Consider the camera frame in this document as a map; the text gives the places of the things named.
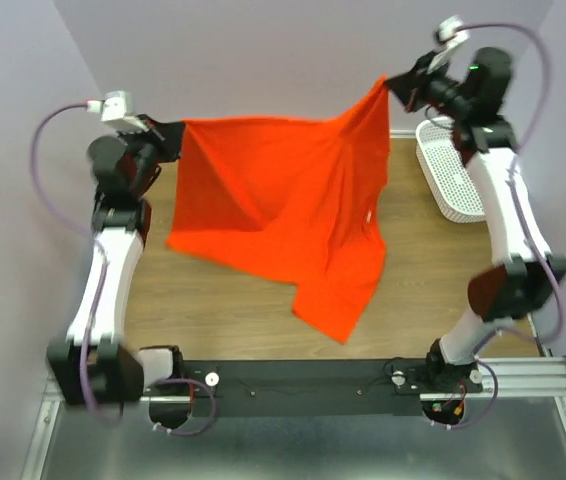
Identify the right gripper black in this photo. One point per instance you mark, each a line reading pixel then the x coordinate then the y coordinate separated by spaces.
pixel 409 87

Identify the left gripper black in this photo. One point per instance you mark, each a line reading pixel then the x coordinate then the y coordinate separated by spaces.
pixel 165 135

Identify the orange t shirt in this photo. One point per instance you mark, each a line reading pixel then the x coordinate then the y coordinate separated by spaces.
pixel 293 201

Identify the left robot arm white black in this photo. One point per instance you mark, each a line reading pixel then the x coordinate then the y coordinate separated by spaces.
pixel 91 364

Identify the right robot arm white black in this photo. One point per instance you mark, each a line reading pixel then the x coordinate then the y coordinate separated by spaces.
pixel 525 272

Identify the white perforated plastic basket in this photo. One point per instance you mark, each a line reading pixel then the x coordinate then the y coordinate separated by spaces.
pixel 448 181

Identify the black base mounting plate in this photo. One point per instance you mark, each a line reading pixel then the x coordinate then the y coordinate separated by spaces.
pixel 208 390

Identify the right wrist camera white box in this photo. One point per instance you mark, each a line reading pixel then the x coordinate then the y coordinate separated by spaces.
pixel 450 36

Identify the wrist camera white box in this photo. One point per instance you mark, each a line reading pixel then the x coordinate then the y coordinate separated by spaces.
pixel 116 111
pixel 450 36

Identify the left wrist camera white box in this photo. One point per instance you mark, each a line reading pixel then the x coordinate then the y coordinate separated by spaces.
pixel 116 111

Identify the aluminium frame rail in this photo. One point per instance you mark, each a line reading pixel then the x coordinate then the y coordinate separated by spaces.
pixel 501 378

